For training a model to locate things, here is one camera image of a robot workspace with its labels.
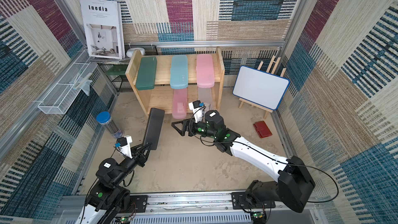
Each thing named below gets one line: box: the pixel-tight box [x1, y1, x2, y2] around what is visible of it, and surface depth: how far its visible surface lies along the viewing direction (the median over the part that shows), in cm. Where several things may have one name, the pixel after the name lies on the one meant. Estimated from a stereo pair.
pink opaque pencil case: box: [196, 53, 216, 89], surface depth 70 cm
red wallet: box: [252, 120, 273, 139], surface depth 99 cm
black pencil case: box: [143, 107, 166, 151], surface depth 74 cm
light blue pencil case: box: [169, 54, 189, 90], surface depth 70 cm
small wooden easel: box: [238, 54, 287, 119], surface depth 93 cm
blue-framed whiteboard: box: [232, 65, 291, 110], surface depth 96 cm
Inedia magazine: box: [80, 0, 126, 60], surface depth 79 cm
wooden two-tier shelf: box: [125, 47, 225, 119], surface depth 73 cm
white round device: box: [125, 47, 146, 59], surface depth 89 cm
